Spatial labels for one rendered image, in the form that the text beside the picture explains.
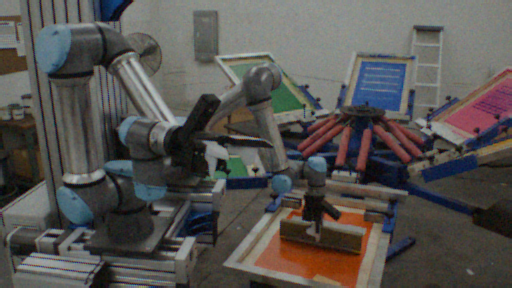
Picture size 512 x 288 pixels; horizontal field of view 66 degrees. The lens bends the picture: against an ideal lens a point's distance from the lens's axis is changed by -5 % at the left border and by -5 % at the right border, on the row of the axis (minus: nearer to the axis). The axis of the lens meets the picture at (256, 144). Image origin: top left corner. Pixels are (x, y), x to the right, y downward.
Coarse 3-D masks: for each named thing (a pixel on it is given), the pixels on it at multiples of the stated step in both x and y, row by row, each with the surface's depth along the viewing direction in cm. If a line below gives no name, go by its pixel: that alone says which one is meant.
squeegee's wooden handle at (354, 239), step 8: (280, 224) 181; (288, 224) 180; (296, 224) 178; (304, 224) 178; (280, 232) 183; (288, 232) 181; (296, 232) 180; (304, 232) 178; (320, 232) 175; (328, 232) 174; (336, 232) 172; (344, 232) 171; (352, 232) 171; (320, 240) 176; (328, 240) 175; (336, 240) 173; (344, 240) 172; (352, 240) 170; (360, 240) 169; (360, 248) 170
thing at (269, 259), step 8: (304, 208) 214; (288, 216) 205; (328, 216) 205; (272, 240) 184; (280, 240) 184; (272, 248) 178; (264, 256) 172; (272, 256) 172; (280, 256) 172; (288, 256) 172; (256, 264) 166; (264, 264) 166; (272, 264) 166; (280, 264) 166; (288, 264) 166; (296, 264) 166; (304, 264) 166; (288, 272) 161; (296, 272) 161
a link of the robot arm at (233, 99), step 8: (264, 64) 161; (272, 64) 164; (272, 72) 158; (280, 72) 165; (280, 80) 165; (232, 88) 171; (240, 88) 167; (272, 88) 161; (224, 96) 172; (232, 96) 169; (240, 96) 168; (224, 104) 171; (232, 104) 170; (240, 104) 171; (216, 112) 174; (224, 112) 173; (216, 120) 177; (208, 128) 180
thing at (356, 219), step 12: (348, 216) 205; (360, 216) 205; (312, 264) 166; (324, 264) 166; (348, 264) 166; (360, 264) 166; (312, 276) 159; (324, 276) 158; (336, 276) 158; (348, 276) 158
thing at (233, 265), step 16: (304, 192) 224; (384, 208) 207; (256, 240) 182; (384, 240) 176; (240, 256) 166; (384, 256) 164; (224, 272) 161; (240, 272) 158; (256, 272) 155; (272, 272) 155
